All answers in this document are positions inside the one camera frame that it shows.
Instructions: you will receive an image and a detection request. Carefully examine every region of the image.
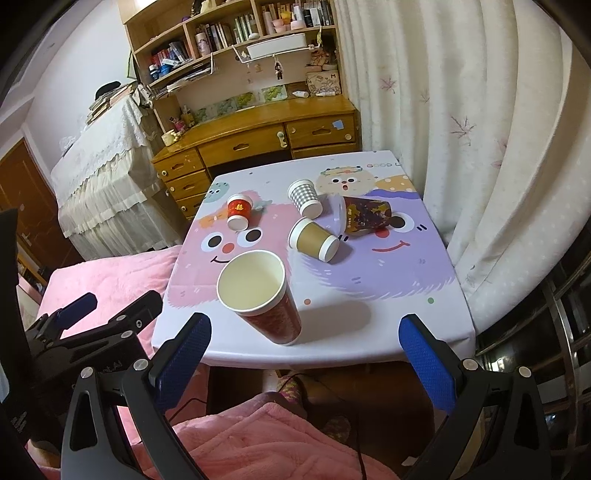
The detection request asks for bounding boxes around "white lace covered cabinet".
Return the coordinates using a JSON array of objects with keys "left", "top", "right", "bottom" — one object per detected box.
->
[{"left": 51, "top": 96, "right": 186, "bottom": 260}]

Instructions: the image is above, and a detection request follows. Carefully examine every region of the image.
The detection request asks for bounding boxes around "pink fleece robe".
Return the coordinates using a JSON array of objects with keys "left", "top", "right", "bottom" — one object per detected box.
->
[{"left": 173, "top": 393, "right": 397, "bottom": 479}]

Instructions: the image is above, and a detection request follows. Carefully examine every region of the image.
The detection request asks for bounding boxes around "pink bed blanket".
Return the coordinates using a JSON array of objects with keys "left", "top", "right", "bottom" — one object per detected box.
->
[{"left": 37, "top": 245, "right": 181, "bottom": 338}]

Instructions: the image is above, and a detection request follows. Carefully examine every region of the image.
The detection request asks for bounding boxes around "cartoon printed table cover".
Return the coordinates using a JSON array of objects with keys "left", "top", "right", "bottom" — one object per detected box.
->
[{"left": 151, "top": 151, "right": 476, "bottom": 369}]

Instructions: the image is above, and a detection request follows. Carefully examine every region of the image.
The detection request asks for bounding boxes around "wooden desk with drawers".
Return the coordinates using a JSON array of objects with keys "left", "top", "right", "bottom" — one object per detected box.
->
[{"left": 152, "top": 95, "right": 362, "bottom": 220}]

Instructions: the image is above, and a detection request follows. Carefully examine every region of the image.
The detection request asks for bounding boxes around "brown kraft paper cup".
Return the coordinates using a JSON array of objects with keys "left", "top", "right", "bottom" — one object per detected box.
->
[{"left": 287, "top": 218, "right": 341, "bottom": 263}]

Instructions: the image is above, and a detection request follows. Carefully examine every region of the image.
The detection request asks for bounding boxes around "small red paper cup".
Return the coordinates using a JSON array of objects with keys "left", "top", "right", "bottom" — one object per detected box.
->
[{"left": 226, "top": 194, "right": 253, "bottom": 232}]

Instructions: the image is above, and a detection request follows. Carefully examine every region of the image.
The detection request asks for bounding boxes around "wooden bookshelf hutch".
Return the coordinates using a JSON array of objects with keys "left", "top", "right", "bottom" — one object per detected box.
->
[{"left": 117, "top": 0, "right": 341, "bottom": 131}]

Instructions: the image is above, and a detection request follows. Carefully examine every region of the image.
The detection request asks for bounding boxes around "metal rack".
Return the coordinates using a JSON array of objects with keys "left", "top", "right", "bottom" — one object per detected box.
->
[{"left": 475, "top": 257, "right": 591, "bottom": 444}]

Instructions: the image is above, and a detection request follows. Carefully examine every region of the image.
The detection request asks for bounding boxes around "tall red paper cup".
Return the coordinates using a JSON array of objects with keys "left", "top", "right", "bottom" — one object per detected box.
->
[{"left": 216, "top": 250, "right": 303, "bottom": 345}]

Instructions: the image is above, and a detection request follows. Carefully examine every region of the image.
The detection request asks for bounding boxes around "brown wooden door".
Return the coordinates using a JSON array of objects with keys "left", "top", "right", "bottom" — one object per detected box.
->
[{"left": 0, "top": 139, "right": 83, "bottom": 275}]

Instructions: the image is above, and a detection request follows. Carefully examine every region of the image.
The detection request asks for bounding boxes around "grey checkered paper cup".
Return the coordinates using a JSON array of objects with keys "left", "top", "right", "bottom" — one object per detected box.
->
[{"left": 287, "top": 179, "right": 322, "bottom": 220}]

